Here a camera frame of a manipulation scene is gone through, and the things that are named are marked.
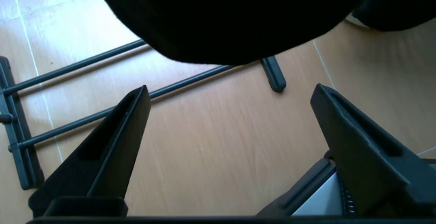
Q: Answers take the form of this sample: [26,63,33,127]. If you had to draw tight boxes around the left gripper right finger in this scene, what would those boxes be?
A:
[309,82,436,217]

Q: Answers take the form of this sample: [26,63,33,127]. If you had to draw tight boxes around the black cable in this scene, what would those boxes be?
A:
[339,174,358,217]

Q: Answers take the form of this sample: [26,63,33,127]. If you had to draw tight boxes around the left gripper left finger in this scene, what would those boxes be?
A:
[28,84,152,218]

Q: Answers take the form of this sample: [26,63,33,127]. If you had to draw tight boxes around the black clothes rack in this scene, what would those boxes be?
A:
[0,39,287,191]

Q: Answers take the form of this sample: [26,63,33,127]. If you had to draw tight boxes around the black shorts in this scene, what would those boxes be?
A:
[88,0,375,66]

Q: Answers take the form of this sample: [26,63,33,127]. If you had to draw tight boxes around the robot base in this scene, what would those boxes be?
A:
[255,150,436,217]

